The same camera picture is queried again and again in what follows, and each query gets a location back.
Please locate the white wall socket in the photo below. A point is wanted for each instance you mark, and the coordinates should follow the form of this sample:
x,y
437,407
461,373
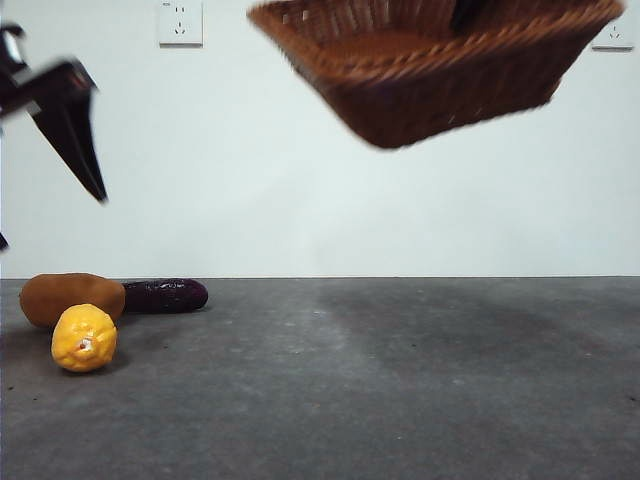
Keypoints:
x,y
617,41
181,25

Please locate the purple eggplant with green stem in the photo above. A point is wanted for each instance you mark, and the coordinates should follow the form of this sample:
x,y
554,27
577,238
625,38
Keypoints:
x,y
165,296

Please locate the yellow corn cob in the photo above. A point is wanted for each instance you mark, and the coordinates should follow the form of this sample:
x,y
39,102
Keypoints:
x,y
85,340

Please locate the brown potato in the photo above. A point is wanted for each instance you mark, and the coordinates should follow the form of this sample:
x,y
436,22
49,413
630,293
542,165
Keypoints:
x,y
60,295

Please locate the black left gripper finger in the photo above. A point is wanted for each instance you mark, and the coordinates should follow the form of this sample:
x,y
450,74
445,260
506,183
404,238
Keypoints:
x,y
70,135

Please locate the brown wicker basket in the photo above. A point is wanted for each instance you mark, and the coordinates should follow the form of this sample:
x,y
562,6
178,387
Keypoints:
x,y
425,85

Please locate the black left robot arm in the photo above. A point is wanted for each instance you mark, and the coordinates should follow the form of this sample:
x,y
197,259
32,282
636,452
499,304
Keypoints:
x,y
3,242

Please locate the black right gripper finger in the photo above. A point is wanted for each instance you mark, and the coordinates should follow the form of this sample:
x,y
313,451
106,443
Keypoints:
x,y
470,15

